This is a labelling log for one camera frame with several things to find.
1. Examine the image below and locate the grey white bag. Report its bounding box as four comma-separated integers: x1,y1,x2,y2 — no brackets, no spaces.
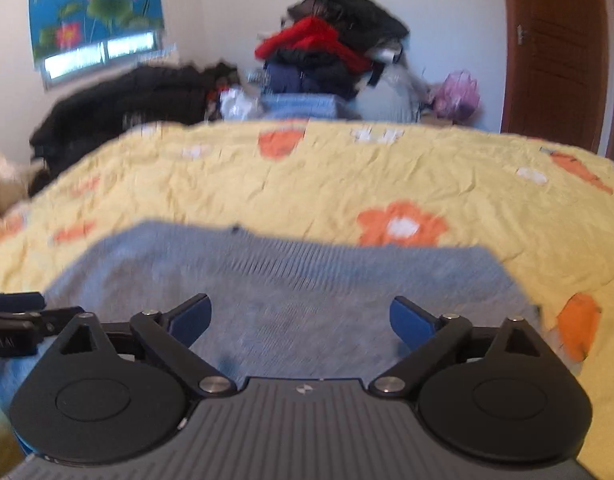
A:
358,66,429,124

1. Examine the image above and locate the red garment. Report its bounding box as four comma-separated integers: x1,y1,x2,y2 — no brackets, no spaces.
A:
254,16,374,74

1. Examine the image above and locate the navy jacket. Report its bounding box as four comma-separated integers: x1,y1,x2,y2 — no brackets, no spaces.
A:
263,50,374,102

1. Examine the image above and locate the white crumpled cloth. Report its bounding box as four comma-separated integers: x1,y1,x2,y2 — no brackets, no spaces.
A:
218,87,264,122

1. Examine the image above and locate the cream cloth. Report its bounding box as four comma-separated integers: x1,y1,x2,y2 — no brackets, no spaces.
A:
0,145,32,222

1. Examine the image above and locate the pink plastic bag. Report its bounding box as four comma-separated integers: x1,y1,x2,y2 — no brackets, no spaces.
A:
431,70,481,122

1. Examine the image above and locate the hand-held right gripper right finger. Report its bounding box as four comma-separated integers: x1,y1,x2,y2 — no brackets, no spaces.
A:
369,296,545,397

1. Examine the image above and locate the wooden door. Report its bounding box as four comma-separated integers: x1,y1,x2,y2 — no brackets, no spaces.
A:
501,0,612,153

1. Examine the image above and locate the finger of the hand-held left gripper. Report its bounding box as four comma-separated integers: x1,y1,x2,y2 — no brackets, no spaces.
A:
0,306,86,333
0,291,44,313

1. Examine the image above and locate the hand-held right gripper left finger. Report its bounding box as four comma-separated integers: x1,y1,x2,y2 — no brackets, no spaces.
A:
60,294,238,399

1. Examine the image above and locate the yellow carrot print blanket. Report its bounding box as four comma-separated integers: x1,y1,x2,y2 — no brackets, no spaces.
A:
0,120,614,480

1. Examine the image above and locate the grey knit sweater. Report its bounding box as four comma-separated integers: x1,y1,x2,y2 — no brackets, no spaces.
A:
0,220,544,411

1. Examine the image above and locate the light blue folded cloth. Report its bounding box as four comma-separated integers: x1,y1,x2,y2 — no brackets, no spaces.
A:
259,92,364,122

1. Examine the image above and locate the lotus wall poster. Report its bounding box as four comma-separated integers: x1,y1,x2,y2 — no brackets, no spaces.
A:
28,0,166,69

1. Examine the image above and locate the black coat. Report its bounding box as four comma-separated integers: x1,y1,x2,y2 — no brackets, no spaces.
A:
30,62,239,197

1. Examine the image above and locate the black jacket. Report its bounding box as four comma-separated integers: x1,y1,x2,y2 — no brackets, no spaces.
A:
286,0,411,55

